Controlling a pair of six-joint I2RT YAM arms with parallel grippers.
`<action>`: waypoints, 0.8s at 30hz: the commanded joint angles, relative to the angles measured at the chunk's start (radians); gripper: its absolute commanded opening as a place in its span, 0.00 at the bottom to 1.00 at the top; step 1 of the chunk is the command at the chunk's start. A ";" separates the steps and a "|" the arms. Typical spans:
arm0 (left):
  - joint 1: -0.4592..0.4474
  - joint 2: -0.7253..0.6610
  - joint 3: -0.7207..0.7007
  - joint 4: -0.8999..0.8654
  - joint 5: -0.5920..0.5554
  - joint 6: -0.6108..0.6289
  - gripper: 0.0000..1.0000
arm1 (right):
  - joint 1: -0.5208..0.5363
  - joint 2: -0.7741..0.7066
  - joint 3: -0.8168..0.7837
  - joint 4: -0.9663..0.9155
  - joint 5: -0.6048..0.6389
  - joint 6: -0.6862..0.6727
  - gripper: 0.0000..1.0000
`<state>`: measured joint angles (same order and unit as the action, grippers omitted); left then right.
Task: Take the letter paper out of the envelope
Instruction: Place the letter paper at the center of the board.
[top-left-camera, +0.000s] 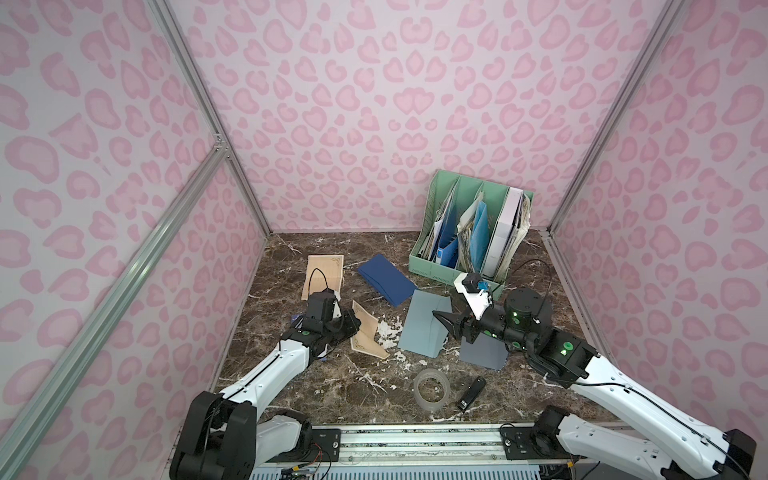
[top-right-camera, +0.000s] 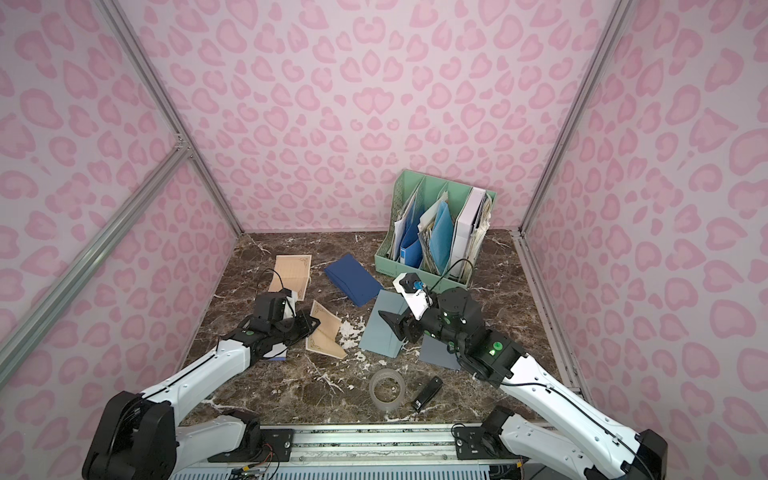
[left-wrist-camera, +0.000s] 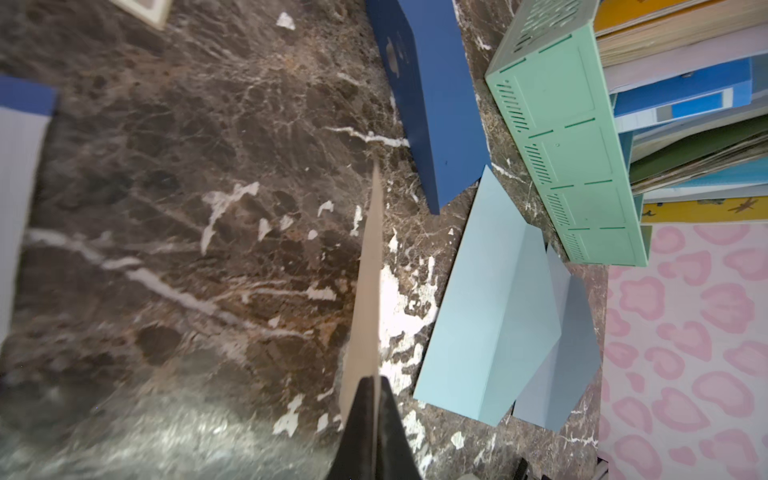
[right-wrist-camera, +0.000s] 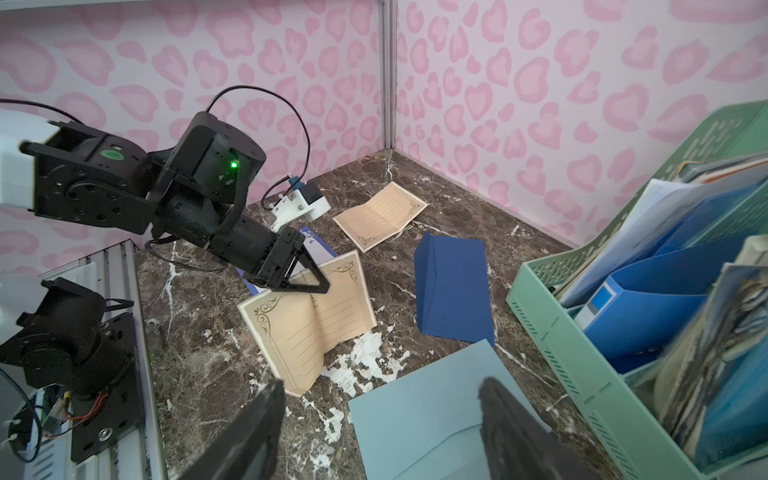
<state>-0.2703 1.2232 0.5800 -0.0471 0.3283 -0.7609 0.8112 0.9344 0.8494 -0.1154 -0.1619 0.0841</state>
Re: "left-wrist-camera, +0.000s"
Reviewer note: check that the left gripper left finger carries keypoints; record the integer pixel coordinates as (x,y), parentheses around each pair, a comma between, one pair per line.
(355,457)

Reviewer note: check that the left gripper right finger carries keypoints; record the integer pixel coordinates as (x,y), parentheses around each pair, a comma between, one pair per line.
(394,457)

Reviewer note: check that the beige letter paper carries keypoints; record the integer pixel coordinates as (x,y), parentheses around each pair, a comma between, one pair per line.
(362,356)

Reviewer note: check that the grey envelope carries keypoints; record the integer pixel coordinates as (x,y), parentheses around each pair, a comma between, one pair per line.
(558,385)

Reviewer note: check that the light blue envelope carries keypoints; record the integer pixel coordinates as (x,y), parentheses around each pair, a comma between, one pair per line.
(498,320)

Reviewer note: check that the dark blue envelope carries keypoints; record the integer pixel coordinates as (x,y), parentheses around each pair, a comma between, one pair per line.
(421,47)

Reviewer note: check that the white letter paper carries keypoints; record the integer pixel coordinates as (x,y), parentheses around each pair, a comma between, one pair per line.
(26,111)

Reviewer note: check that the cream letter paper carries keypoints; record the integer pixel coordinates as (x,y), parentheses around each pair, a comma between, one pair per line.
(152,12)

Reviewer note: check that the green file organizer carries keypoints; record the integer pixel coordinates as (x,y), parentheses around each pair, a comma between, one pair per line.
(547,80)

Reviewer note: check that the blue folder in organizer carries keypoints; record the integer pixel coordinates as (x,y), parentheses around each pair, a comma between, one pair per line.
(704,91)

